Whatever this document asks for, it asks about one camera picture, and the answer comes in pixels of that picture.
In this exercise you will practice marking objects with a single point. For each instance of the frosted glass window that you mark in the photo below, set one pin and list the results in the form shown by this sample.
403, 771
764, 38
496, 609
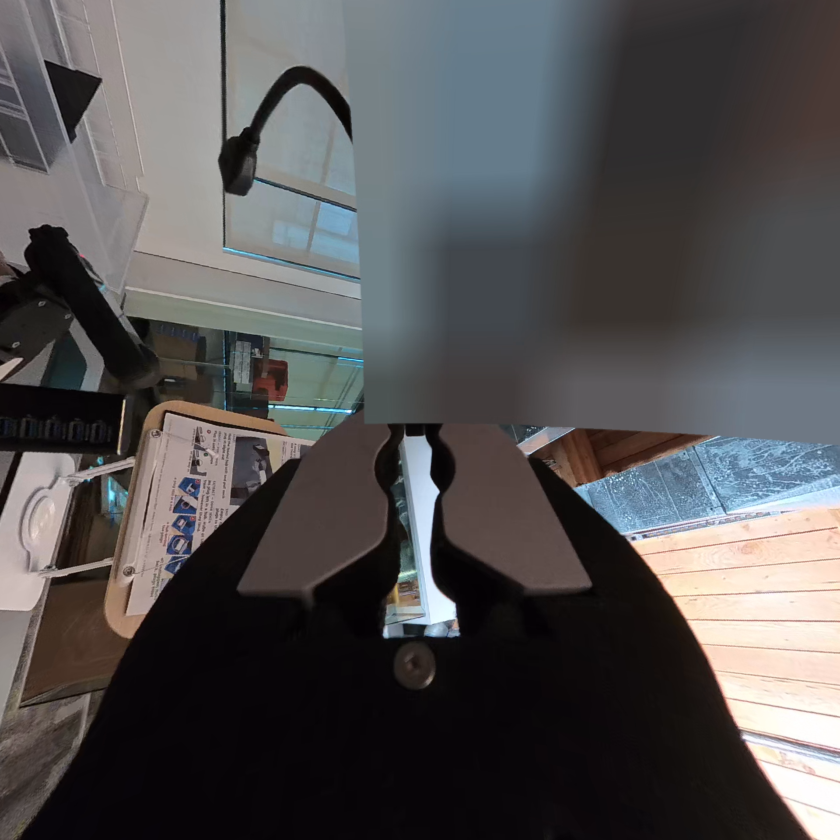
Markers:
289, 216

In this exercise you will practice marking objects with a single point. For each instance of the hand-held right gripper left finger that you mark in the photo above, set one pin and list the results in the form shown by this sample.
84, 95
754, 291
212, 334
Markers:
315, 525

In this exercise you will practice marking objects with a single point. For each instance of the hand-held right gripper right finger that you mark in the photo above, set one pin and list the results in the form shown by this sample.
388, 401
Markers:
512, 525

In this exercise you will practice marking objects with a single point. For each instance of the clear plastic bin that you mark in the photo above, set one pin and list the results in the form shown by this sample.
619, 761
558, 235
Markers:
98, 197

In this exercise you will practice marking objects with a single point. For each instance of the black USB hub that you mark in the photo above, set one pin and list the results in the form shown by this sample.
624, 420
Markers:
52, 413

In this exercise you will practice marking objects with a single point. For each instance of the brown cardboard box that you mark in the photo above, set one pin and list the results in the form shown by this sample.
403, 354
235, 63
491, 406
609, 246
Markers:
65, 643

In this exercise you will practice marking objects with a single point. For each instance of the red box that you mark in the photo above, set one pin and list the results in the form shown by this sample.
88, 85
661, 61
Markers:
272, 380

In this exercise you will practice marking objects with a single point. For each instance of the rectangular metal air duct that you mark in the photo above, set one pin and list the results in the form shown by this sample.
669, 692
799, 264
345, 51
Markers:
722, 479

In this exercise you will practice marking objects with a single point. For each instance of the wooden instruction board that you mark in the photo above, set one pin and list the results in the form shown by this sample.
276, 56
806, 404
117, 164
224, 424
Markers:
197, 525

